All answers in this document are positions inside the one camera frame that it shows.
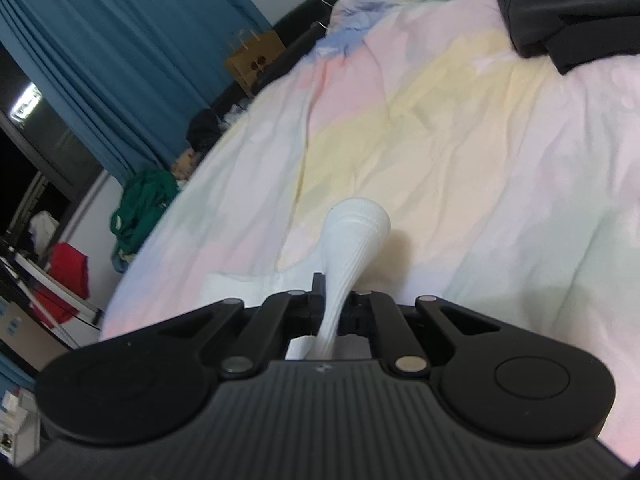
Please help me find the cardboard box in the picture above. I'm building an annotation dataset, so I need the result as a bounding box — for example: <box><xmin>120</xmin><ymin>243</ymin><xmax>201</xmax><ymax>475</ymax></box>
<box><xmin>0</xmin><ymin>295</ymin><xmax>66</xmax><ymax>371</ymax></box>

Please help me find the dark glass window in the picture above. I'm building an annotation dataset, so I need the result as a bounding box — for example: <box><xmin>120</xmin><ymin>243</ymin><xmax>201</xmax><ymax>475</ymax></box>
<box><xmin>0</xmin><ymin>45</ymin><xmax>101</xmax><ymax>241</ymax></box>

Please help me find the black sofa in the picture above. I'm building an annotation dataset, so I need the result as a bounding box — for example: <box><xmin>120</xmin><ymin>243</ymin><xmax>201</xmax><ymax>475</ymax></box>
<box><xmin>210</xmin><ymin>0</ymin><xmax>341</xmax><ymax>116</ymax></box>

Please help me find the pastel patchwork blanket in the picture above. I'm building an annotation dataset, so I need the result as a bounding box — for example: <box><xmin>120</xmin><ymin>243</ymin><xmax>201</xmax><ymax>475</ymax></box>
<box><xmin>100</xmin><ymin>0</ymin><xmax>640</xmax><ymax>466</ymax></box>

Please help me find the blue curtain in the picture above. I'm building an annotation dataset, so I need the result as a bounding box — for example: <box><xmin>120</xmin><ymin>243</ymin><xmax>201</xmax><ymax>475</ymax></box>
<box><xmin>0</xmin><ymin>0</ymin><xmax>273</xmax><ymax>188</ymax></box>

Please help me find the green garment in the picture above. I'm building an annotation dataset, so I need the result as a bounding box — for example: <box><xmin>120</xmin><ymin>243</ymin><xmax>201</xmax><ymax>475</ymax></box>
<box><xmin>110</xmin><ymin>167</ymin><xmax>180</xmax><ymax>256</ymax></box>

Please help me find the white ribbed sock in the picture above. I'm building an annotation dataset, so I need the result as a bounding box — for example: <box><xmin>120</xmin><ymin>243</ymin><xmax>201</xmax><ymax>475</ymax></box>
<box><xmin>285</xmin><ymin>199</ymin><xmax>392</xmax><ymax>361</ymax></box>

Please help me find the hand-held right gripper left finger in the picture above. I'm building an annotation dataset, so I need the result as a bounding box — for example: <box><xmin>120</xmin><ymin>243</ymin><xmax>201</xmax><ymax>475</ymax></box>
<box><xmin>125</xmin><ymin>272</ymin><xmax>326</xmax><ymax>376</ymax></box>

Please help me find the dark cloth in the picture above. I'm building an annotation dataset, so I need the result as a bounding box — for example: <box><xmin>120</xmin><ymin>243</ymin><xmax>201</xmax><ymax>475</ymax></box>
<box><xmin>186</xmin><ymin>109</ymin><xmax>226</xmax><ymax>153</ymax></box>

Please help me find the folded black garment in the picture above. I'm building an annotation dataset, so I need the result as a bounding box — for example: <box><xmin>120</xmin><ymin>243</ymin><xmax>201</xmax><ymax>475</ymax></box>
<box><xmin>484</xmin><ymin>0</ymin><xmax>640</xmax><ymax>76</ymax></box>

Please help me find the tan cloth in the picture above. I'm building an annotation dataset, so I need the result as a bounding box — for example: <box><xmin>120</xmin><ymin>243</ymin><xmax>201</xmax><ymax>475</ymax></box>
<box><xmin>170</xmin><ymin>149</ymin><xmax>201</xmax><ymax>178</ymax></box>

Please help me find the white drying rack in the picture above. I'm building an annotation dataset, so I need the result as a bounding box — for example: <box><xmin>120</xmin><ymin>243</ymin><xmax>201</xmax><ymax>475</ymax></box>
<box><xmin>0</xmin><ymin>240</ymin><xmax>103</xmax><ymax>351</ymax></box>

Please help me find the white patterned cloth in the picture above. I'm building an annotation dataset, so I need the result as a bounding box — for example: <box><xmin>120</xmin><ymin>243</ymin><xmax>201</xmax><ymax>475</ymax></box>
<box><xmin>220</xmin><ymin>105</ymin><xmax>251</xmax><ymax>126</ymax></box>

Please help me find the white hanging garment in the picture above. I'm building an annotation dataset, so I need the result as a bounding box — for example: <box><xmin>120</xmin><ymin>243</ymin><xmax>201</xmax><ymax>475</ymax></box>
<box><xmin>27</xmin><ymin>210</ymin><xmax>58</xmax><ymax>256</ymax></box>

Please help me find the red garment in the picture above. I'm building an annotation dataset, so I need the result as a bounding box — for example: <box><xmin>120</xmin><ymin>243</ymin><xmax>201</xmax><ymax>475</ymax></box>
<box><xmin>32</xmin><ymin>242</ymin><xmax>91</xmax><ymax>323</ymax></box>

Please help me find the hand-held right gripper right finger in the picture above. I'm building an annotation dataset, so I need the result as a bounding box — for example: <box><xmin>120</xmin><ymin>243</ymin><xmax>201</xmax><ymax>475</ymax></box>
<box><xmin>340</xmin><ymin>290</ymin><xmax>526</xmax><ymax>376</ymax></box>

